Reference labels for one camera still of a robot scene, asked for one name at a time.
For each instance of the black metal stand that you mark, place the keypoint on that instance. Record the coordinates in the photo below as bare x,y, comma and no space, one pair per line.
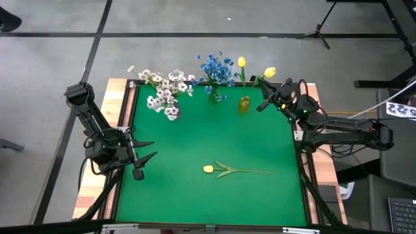
373,84

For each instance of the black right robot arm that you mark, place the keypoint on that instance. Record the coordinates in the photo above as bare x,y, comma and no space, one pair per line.
341,130

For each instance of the person's shoe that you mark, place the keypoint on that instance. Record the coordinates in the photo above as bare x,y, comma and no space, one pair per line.
8,21

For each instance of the white number tag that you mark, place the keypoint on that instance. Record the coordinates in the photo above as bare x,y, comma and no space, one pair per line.
398,110

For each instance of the black frame strut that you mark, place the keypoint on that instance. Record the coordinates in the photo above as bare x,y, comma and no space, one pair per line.
104,195
320,201

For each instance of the green glass vase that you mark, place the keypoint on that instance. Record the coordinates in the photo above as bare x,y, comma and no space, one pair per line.
213,99

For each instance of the grey furniture foot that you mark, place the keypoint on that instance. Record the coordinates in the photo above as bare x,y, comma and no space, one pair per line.
9,144

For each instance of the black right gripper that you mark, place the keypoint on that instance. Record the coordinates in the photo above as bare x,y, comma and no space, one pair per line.
291,102

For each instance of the purple glass vase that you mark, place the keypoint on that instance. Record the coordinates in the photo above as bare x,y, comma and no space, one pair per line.
178,114

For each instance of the green table mat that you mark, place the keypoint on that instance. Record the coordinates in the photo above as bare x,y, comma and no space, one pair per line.
195,201

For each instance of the yellow artificial tulip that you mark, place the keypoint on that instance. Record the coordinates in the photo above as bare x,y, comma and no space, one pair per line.
208,168
269,72
241,61

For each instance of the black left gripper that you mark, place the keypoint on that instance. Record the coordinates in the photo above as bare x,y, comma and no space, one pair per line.
128,152

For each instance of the black keyboard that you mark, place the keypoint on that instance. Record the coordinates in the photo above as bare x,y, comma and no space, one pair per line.
403,216

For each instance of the black frame bar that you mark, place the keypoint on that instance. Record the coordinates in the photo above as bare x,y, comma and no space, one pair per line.
48,227

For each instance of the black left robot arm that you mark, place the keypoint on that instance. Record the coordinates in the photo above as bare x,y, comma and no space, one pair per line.
87,113

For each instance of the grey desk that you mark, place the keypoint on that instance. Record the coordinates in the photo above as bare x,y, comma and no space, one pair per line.
378,208
399,162

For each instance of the yellow glass vase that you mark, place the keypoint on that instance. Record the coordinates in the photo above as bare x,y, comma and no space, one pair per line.
244,104

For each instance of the silver metal bracket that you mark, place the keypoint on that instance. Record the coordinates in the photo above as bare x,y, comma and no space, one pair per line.
300,230
120,226

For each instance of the black tripod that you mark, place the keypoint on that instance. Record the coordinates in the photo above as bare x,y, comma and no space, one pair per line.
317,32

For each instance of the white crumpled bag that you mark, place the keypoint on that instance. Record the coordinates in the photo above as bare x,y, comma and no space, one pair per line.
347,190

